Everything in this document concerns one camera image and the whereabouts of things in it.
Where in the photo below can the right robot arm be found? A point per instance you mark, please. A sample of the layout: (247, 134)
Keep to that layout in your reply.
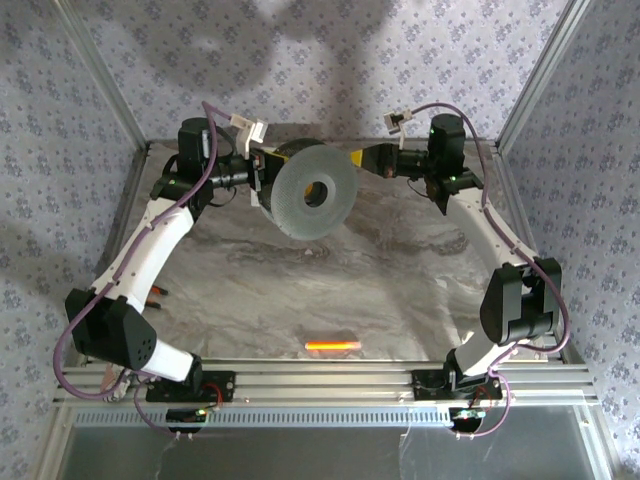
(480, 225)

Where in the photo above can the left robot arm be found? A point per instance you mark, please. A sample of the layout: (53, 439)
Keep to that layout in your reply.
(145, 245)

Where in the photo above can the white plastic bin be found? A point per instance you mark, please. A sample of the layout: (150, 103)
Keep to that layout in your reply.
(254, 200)

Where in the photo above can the white red power adapter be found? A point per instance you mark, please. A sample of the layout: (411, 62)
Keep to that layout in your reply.
(112, 387)

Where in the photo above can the black left controller board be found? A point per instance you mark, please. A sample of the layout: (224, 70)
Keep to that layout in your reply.
(185, 419)

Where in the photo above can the black controller board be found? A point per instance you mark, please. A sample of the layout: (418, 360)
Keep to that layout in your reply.
(467, 419)
(185, 419)

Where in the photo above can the black right controller board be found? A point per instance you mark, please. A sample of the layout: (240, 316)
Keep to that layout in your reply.
(467, 419)

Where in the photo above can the grey metal panel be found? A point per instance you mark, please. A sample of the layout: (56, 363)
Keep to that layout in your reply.
(300, 455)

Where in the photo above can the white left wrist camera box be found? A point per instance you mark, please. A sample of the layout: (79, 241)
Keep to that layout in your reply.
(252, 134)

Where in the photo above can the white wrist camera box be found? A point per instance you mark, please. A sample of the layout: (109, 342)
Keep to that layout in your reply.
(392, 120)
(252, 134)

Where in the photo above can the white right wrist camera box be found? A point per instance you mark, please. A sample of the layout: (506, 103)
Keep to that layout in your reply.
(392, 120)

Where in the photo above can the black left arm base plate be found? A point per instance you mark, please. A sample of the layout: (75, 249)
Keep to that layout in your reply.
(225, 385)

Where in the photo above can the aluminium enclosure frame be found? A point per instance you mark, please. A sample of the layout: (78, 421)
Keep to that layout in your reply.
(325, 382)

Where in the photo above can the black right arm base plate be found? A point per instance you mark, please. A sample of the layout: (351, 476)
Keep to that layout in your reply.
(425, 385)

